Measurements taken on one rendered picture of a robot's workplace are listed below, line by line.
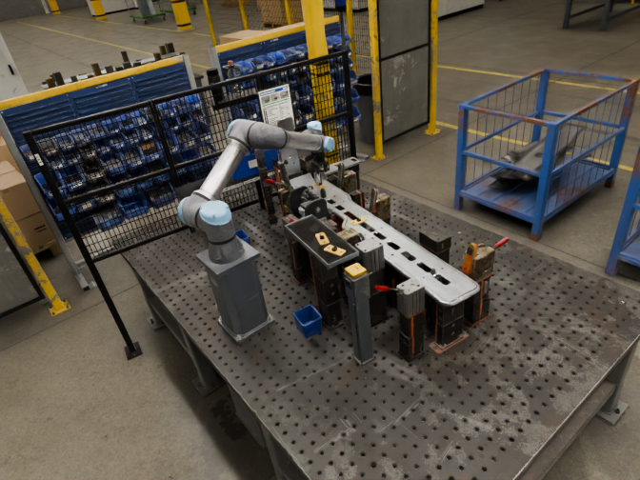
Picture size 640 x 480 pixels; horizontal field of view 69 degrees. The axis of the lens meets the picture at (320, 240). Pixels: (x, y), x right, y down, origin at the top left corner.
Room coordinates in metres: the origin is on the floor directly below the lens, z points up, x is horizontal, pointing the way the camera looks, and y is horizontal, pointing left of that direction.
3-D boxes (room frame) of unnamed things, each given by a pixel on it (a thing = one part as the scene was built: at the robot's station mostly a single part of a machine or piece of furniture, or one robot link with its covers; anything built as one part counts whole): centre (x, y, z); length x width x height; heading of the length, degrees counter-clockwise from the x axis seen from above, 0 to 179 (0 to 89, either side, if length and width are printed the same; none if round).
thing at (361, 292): (1.33, -0.11, 0.92); 0.08 x 0.08 x 0.44; 26
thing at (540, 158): (3.53, -1.95, 0.47); 1.20 x 0.80 x 0.95; 123
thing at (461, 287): (1.91, -0.22, 1.00); 1.38 x 0.22 x 0.02; 26
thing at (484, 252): (1.47, -0.62, 0.88); 0.15 x 0.11 x 0.36; 116
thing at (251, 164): (2.66, 0.34, 1.09); 0.30 x 0.17 x 0.13; 110
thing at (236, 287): (1.65, 0.40, 0.90); 0.21 x 0.21 x 0.40; 34
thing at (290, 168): (2.58, 0.10, 1.17); 0.12 x 0.01 x 0.34; 116
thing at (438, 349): (1.35, -0.48, 0.84); 0.18 x 0.06 x 0.29; 116
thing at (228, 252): (1.65, 0.40, 1.15); 0.15 x 0.15 x 0.10
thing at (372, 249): (1.55, -0.19, 0.90); 0.13 x 0.10 x 0.41; 116
